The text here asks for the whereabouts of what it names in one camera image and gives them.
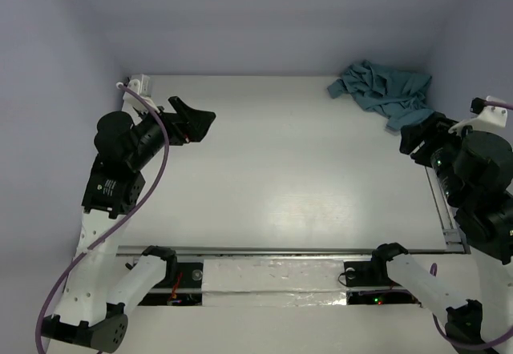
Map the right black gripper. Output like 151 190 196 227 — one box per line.
400 108 478 204

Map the teal t-shirt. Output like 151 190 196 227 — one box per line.
327 60 434 132

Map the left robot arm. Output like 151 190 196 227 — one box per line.
36 96 216 353

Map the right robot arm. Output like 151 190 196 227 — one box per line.
369 115 512 353

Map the white foil-taped centre block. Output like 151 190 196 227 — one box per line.
201 258 347 307

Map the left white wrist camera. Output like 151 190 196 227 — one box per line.
116 74 161 117

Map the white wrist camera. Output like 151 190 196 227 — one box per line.
448 95 512 135
116 74 161 117

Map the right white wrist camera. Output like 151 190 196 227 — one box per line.
448 95 512 135

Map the aluminium right side rail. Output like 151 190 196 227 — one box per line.
425 167 470 254

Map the aluminium rail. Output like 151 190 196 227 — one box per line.
115 243 471 257
425 167 470 254

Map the aluminium front rail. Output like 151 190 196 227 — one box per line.
115 243 471 257

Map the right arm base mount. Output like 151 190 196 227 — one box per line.
337 261 419 306

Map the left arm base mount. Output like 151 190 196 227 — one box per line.
139 262 204 306

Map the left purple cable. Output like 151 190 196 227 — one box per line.
34 82 170 354

